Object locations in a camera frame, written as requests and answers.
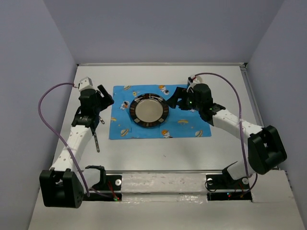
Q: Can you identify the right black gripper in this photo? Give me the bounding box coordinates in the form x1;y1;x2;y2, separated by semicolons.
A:
164;87;202;112

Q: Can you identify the blue space-print cloth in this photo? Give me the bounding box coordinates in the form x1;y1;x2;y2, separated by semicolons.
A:
109;85;212;140

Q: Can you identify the black rimmed cream plate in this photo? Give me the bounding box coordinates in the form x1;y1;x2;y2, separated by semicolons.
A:
129;93;169;128

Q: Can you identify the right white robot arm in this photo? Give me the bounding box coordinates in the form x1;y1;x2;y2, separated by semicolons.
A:
166;83;287;188

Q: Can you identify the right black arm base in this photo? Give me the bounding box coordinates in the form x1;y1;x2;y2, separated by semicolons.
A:
204;169;252;201

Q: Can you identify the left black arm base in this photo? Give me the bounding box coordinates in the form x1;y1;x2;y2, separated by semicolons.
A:
83;165;122;202

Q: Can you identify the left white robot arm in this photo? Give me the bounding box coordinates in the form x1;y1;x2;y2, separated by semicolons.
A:
39;82;114;208

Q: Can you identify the silver knife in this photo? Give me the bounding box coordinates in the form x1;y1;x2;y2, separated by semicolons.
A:
94;132;100;153

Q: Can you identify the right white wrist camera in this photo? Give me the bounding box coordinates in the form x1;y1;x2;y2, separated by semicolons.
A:
187;75;202;92

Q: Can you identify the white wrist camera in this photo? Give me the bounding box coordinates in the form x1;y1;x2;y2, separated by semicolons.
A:
187;75;202;92
78;77;94;92

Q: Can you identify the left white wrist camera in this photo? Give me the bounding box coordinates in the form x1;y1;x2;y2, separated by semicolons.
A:
78;77;94;92

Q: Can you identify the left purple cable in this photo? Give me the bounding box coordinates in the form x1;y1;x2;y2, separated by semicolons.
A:
38;82;116;199

